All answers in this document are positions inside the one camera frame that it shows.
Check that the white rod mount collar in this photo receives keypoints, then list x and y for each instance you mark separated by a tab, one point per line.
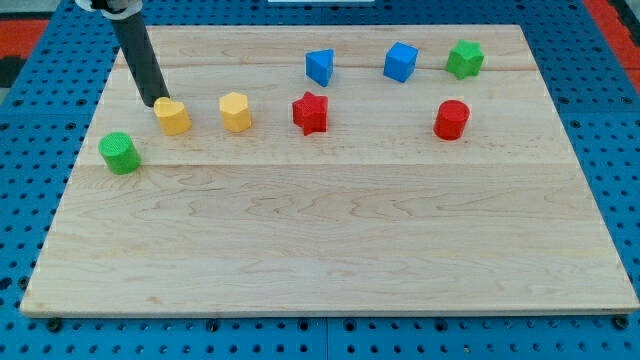
112	9

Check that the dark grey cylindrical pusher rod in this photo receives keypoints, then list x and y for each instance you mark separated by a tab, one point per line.
131	32

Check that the yellow heart block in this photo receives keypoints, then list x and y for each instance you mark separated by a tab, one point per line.
172	116

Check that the green cylinder block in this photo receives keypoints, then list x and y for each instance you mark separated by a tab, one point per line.
119	153

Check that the yellow hexagon block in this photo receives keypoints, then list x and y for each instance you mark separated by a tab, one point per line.
235	113

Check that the blue triangle block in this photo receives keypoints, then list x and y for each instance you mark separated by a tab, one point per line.
319	66

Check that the red star block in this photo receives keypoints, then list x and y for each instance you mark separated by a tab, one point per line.
310	113

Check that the light wooden board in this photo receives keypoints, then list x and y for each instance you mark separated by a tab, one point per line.
377	216

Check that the blue cube block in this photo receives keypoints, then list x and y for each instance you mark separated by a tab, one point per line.
400	61

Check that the red cylinder block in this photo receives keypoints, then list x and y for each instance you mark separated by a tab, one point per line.
451	119

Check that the green star block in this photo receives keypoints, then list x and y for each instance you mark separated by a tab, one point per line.
465	59

